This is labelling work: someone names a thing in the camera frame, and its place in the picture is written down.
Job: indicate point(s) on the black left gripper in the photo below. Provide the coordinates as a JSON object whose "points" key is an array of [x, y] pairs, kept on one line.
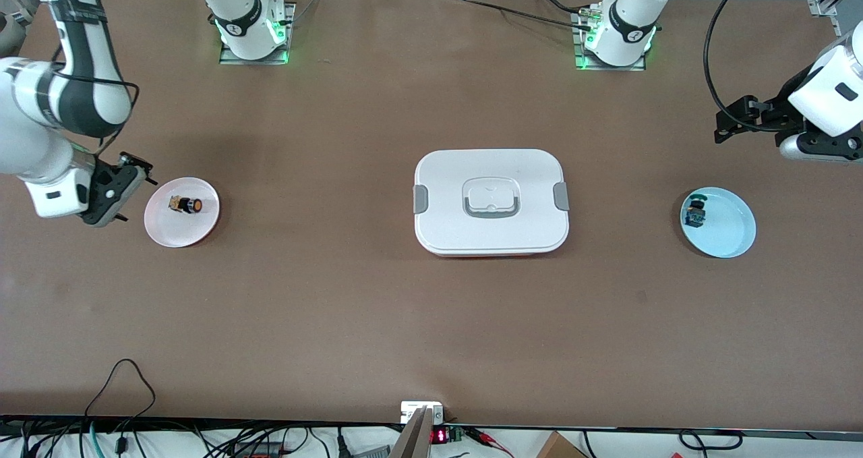
{"points": [[782, 109]]}

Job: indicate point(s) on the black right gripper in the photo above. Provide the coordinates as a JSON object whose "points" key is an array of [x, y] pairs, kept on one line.
{"points": [[106, 172]]}

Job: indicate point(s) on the orange push button switch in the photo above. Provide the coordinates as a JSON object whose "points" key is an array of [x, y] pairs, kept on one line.
{"points": [[185, 204]]}

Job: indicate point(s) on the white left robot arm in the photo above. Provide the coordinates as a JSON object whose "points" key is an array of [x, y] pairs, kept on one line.
{"points": [[627, 19]]}

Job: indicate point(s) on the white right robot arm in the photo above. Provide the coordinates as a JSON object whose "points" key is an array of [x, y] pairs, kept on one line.
{"points": [[34, 141]]}

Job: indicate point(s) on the pink round plate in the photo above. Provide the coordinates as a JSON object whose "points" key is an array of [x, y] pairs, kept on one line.
{"points": [[182, 232]]}

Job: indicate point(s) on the light blue round plate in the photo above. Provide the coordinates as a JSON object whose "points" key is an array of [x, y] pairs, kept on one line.
{"points": [[725, 225]]}

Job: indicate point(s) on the brown tape patch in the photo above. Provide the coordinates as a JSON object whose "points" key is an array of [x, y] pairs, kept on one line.
{"points": [[641, 298]]}

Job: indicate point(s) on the white lidded lunch box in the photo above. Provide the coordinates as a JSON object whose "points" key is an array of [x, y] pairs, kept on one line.
{"points": [[492, 232]]}

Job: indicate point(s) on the brown cardboard box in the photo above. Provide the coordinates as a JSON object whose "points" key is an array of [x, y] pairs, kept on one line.
{"points": [[559, 448]]}

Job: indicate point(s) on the red digit display module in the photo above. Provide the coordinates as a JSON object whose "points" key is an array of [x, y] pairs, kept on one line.
{"points": [[439, 436]]}

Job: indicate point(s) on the green circuit board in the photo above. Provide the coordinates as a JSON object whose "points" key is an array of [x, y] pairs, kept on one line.
{"points": [[457, 434]]}

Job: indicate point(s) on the red alligator clip leads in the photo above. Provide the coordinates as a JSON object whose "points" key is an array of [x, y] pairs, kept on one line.
{"points": [[489, 438]]}

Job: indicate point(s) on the green push button switch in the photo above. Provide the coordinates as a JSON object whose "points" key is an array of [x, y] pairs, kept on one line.
{"points": [[694, 213]]}

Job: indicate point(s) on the aluminium perforated frame rail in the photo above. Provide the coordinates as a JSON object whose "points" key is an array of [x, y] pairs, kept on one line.
{"points": [[824, 6]]}

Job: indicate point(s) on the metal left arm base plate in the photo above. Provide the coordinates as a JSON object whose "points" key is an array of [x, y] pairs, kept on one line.
{"points": [[610, 68]]}

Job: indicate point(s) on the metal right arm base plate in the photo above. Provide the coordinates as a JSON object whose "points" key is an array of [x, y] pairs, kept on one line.
{"points": [[253, 62]]}

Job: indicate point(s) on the white metal bracket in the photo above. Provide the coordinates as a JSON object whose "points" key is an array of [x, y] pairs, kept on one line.
{"points": [[411, 411]]}

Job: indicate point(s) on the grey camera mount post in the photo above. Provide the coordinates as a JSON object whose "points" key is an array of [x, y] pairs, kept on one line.
{"points": [[412, 441]]}

